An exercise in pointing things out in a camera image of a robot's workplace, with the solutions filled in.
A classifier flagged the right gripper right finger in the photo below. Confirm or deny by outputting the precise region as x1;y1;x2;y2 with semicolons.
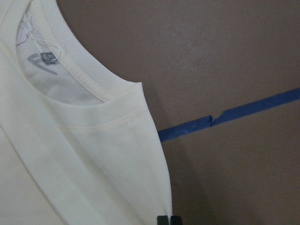
170;214;182;225

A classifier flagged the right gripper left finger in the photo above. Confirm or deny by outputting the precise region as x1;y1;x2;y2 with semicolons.
157;208;170;225

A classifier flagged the cream long-sleeve cat shirt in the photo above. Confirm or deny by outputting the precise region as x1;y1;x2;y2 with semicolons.
0;0;172;225

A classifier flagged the brown paper table cover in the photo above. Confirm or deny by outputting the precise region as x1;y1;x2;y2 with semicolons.
58;0;300;225

